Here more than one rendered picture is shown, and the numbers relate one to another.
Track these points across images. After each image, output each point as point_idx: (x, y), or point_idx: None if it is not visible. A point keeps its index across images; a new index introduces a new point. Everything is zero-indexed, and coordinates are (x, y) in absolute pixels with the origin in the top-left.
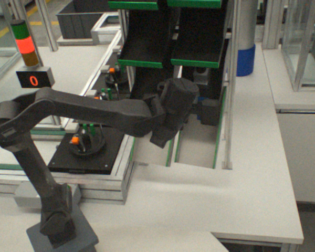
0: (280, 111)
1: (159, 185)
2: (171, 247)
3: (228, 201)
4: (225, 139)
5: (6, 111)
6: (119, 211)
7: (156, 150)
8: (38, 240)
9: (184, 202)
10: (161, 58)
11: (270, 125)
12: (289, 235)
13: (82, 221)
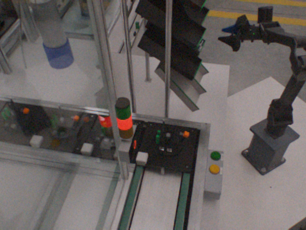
0: None
1: (190, 117)
2: (239, 114)
3: (206, 87)
4: (150, 80)
5: None
6: (213, 138)
7: (191, 95)
8: (281, 141)
9: (206, 106)
10: (196, 29)
11: (141, 59)
12: (227, 69)
13: (264, 121)
